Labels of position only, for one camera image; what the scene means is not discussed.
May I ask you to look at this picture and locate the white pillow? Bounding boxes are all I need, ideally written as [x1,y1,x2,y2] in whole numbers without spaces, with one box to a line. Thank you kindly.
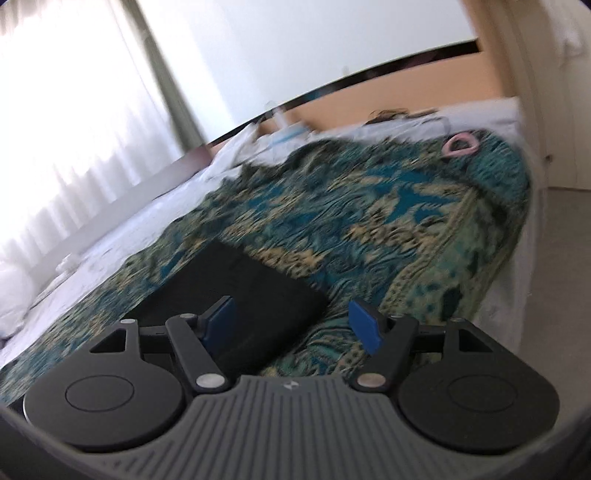
[0,260,37,339]

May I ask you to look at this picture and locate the right green curtain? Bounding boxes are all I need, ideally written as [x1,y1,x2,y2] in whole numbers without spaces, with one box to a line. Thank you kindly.
[121,0,205,152]

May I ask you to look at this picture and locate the black pants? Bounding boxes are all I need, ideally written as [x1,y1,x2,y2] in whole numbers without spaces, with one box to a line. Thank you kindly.
[124,240,329,377]

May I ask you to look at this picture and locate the white bed sheet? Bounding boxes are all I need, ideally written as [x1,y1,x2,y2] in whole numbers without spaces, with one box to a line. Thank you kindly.
[1,98,547,370]

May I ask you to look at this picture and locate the blue paisley bedspread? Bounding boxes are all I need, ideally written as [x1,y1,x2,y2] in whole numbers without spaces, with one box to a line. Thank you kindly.
[1,130,531,404]

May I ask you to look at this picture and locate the white sheer curtain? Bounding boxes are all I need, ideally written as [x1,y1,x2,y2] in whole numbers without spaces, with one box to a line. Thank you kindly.
[1,1,181,268]

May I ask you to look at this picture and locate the pink ring object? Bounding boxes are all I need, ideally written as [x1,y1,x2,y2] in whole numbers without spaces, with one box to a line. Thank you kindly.
[442,132,480,158]

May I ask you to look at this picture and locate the white clutter pile at bedside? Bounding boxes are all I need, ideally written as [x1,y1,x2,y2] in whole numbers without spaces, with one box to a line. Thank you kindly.
[214,113,312,169]

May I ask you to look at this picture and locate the small white crumpled cloth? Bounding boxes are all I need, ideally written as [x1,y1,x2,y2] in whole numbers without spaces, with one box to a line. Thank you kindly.
[55,253,82,277]

